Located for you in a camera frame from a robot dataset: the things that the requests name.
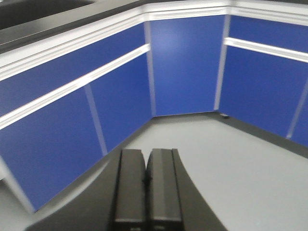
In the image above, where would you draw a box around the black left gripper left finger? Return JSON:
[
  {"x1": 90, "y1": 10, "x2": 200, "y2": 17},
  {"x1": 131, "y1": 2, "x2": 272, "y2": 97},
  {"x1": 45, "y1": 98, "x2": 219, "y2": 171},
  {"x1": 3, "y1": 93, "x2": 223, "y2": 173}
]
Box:
[{"x1": 27, "y1": 149, "x2": 145, "y2": 231}]

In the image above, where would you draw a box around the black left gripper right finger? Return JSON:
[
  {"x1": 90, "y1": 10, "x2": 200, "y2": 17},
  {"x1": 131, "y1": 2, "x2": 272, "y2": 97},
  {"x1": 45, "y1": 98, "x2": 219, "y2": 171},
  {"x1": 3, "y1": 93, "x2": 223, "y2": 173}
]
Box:
[{"x1": 147, "y1": 149, "x2": 226, "y2": 231}]

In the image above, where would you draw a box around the blue left bench cabinet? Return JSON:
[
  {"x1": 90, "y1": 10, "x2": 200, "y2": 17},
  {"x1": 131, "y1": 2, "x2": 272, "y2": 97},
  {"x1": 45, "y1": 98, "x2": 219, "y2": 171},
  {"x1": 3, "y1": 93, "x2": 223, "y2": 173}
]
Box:
[{"x1": 0, "y1": 6, "x2": 152, "y2": 213}]

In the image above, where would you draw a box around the blue bench cabinet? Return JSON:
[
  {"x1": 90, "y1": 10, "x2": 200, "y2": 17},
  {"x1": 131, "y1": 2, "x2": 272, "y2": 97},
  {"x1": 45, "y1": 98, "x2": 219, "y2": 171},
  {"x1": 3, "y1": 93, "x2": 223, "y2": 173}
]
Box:
[
  {"x1": 0, "y1": 6, "x2": 152, "y2": 213},
  {"x1": 218, "y1": 0, "x2": 308, "y2": 146}
]

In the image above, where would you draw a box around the blue right bench cabinet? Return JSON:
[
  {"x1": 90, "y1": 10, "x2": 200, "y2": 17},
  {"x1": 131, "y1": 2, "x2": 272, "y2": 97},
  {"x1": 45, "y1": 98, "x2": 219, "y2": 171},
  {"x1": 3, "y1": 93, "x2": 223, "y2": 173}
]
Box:
[{"x1": 218, "y1": 0, "x2": 308, "y2": 146}]

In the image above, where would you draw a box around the blue corner cabinet panel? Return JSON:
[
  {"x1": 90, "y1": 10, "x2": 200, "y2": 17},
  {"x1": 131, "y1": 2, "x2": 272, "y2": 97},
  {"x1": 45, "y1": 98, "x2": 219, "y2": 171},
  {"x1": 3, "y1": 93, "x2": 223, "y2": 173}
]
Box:
[{"x1": 144, "y1": 15, "x2": 228, "y2": 116}]

